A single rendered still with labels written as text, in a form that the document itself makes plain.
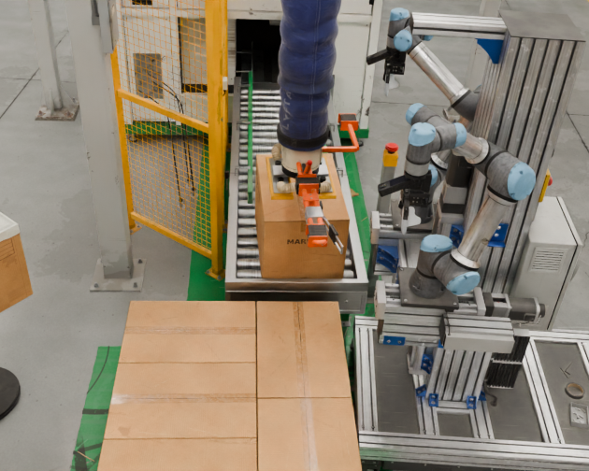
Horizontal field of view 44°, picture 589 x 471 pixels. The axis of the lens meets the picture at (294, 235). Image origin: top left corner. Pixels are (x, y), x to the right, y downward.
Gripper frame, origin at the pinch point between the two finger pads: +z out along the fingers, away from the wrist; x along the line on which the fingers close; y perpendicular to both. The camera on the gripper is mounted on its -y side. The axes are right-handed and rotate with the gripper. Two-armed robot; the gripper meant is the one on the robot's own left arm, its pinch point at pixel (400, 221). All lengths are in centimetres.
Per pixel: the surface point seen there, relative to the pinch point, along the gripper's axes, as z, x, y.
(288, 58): -21, 77, -42
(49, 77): 119, 336, -241
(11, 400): 149, 36, -169
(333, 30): -33, 78, -25
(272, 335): 98, 41, -42
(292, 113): 3, 76, -39
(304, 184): 24, 56, -32
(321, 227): 24.8, 27.8, -24.9
